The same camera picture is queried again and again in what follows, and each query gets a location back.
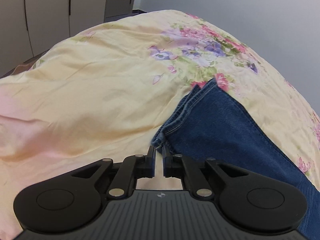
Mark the blue denim jeans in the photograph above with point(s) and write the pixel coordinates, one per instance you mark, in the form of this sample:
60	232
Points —
209	123

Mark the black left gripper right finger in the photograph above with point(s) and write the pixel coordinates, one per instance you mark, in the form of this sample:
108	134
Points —
249	201

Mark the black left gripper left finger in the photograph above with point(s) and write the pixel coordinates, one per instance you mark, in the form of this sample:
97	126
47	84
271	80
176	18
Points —
74	199

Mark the floral yellow bed quilt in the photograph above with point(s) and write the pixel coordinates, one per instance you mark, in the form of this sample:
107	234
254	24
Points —
105	91

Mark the beige wardrobe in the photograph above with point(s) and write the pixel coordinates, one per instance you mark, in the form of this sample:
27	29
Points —
31	27

